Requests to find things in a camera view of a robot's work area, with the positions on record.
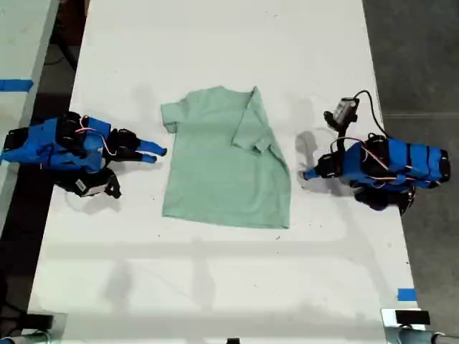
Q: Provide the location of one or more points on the small black box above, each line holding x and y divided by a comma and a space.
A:
412, 317
40, 320

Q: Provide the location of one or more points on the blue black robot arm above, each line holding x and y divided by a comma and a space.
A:
54, 143
405, 161

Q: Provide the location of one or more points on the pale green T-shirt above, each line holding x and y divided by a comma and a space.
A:
215, 161

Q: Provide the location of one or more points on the black camera stalk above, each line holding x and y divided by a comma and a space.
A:
114, 186
342, 134

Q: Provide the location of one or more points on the long blue tape strip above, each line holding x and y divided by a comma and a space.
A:
16, 85

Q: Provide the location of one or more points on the tiny black box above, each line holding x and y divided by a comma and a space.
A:
233, 341

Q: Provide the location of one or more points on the white mounting bracket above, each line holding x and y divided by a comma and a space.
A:
389, 324

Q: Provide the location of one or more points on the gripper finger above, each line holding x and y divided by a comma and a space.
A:
145, 157
312, 177
152, 147
312, 172

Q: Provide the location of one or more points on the black camera box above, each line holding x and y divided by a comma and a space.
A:
86, 186
345, 109

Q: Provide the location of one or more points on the short blue tape strip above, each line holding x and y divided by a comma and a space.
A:
407, 294

